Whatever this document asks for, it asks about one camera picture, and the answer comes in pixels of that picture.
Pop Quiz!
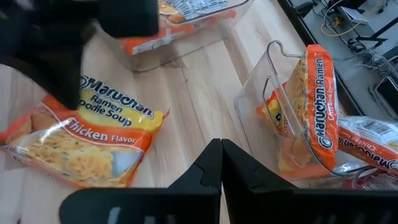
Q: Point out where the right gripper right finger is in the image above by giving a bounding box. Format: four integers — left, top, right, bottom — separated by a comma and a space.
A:
221, 139, 398, 224

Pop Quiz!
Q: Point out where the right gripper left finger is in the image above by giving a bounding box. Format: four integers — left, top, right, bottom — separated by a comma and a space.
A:
58, 138, 223, 224

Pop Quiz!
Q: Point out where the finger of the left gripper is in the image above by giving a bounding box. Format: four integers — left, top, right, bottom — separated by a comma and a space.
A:
62, 0, 160, 110
0, 18, 75, 110

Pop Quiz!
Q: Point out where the orange chicken ramen pack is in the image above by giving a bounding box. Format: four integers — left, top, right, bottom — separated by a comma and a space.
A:
122, 0, 249, 56
256, 43, 340, 175
0, 74, 171, 190
337, 115, 398, 175

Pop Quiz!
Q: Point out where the red ramen noodle pack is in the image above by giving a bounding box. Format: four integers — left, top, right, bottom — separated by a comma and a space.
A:
357, 173, 398, 191

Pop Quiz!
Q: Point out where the wide clear plastic bin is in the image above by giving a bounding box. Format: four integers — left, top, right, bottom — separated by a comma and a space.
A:
123, 0, 254, 73

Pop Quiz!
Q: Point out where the black cable bundle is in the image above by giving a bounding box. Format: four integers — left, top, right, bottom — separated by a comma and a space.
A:
345, 37, 392, 68

